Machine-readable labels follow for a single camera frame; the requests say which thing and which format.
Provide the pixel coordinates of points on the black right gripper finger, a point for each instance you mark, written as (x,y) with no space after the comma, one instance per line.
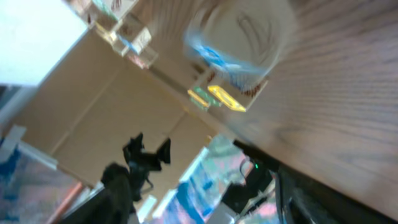
(300,199)

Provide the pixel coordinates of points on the green T letter block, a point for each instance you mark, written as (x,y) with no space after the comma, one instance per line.
(242,40)

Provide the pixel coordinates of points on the green B letter block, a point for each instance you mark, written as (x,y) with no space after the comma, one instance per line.
(202,98)

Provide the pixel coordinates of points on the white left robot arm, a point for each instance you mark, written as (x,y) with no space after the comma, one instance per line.
(122,186)

